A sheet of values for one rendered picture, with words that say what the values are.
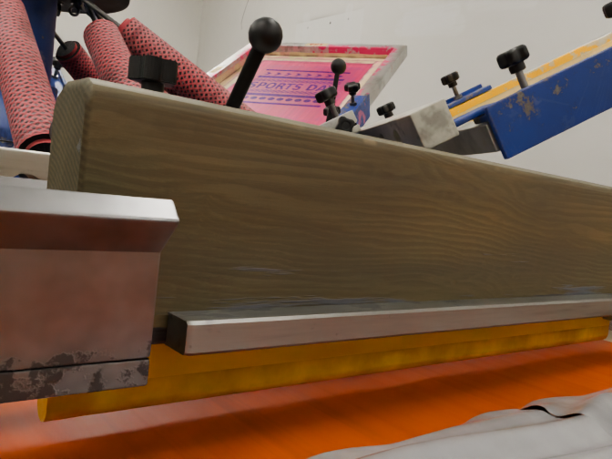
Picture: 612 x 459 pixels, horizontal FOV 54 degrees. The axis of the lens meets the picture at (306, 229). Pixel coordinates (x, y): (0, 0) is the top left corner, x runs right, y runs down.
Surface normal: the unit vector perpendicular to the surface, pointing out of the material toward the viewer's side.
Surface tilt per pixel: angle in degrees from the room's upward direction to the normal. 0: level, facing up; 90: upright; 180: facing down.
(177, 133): 90
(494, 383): 0
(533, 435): 31
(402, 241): 90
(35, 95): 38
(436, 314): 90
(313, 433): 0
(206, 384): 90
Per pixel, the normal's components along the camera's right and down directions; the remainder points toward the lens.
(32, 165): 0.62, 0.12
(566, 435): 0.37, -0.78
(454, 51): -0.77, -0.05
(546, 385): 0.11, -0.99
